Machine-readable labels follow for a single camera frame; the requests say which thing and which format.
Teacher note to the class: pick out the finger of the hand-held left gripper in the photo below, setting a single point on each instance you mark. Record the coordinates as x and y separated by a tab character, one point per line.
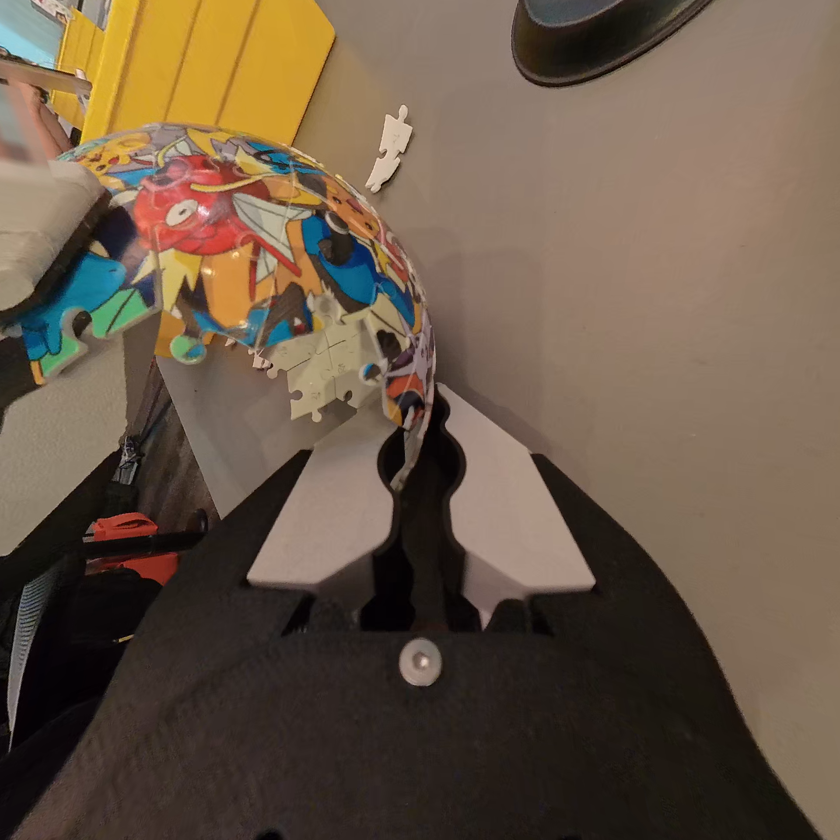
39	223
52	459

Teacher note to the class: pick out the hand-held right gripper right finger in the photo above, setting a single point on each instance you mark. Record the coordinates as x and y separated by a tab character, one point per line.
518	525

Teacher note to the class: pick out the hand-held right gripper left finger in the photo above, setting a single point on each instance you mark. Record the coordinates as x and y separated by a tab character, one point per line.
315	525

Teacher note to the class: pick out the partly built puzzle ball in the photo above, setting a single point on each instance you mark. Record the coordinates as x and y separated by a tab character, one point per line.
216	216

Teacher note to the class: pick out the joined white puzzle piece pair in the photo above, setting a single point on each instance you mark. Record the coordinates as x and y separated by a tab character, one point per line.
392	148

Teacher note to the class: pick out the black round puzzle stand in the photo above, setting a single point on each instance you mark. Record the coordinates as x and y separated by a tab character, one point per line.
590	39

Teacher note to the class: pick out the red floor tape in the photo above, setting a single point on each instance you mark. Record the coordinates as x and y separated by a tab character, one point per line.
131	564

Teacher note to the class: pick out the yellow plastic bin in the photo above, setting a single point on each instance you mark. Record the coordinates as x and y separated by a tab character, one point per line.
197	59

